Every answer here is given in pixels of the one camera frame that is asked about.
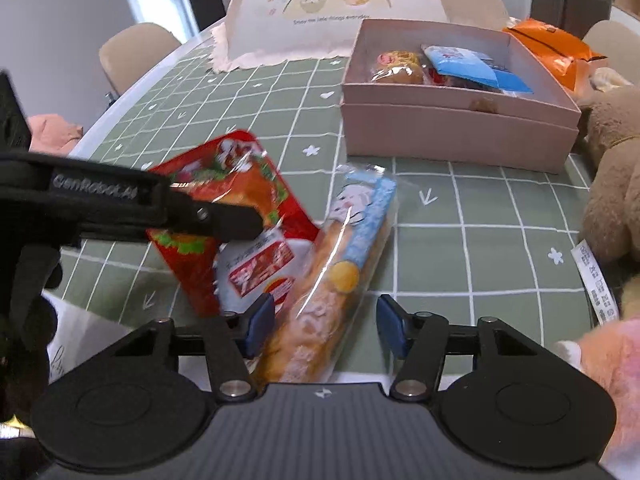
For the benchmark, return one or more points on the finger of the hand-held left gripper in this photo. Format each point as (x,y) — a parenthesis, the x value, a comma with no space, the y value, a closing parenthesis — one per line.
(225,220)

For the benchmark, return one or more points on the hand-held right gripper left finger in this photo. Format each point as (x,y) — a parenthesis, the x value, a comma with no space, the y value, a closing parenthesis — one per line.
(261,325)

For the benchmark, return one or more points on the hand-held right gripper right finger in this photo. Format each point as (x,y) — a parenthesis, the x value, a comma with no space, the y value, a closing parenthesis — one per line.
(389,324)

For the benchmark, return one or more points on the red chip bag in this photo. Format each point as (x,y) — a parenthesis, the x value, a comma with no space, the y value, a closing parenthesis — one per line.
(250,180)

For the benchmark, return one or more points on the long bread packet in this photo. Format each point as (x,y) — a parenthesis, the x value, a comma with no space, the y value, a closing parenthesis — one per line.
(345,260)

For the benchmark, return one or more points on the pink cardboard box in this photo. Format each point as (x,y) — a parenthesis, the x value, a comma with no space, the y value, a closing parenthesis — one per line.
(450,130)

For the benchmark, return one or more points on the round pastry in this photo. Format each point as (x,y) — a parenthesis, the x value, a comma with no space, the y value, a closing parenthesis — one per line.
(397,67)

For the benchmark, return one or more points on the red white label candy packet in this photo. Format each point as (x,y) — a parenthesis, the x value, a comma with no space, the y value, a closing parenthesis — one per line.
(439,77)

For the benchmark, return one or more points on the light blue snack packet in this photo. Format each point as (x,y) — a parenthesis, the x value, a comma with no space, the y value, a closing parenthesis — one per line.
(460,65)

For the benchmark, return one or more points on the dark blue snack packet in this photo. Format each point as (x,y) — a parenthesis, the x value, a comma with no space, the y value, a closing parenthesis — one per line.
(512,81)

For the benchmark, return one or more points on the person's left hand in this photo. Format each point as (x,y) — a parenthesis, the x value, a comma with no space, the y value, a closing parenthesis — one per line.
(30,350)

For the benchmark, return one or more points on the pink cloth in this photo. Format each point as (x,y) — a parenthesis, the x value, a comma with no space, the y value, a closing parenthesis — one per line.
(50,130)

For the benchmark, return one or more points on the green grid table mat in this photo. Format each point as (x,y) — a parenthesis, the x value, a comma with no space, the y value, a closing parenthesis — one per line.
(475,240)

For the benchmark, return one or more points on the white paper sheet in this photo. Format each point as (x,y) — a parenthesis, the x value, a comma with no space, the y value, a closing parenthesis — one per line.
(85,330)

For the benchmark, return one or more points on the beige chair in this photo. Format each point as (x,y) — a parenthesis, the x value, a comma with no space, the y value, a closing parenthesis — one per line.
(135,55)
(612,37)

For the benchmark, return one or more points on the white plush toy label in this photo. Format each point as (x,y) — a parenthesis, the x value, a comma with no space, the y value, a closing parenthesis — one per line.
(595,285)

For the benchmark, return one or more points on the pink plush toy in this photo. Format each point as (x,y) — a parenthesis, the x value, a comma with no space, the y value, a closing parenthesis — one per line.
(610,370)

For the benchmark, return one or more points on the white cartoon food cover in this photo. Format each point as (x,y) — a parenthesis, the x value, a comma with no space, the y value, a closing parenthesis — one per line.
(325,10)

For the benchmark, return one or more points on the brown plush toy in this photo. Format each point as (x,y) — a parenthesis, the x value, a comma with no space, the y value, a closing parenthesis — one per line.
(615,170)

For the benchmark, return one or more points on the orange bag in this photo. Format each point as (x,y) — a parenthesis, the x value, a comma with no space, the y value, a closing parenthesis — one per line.
(555,42)

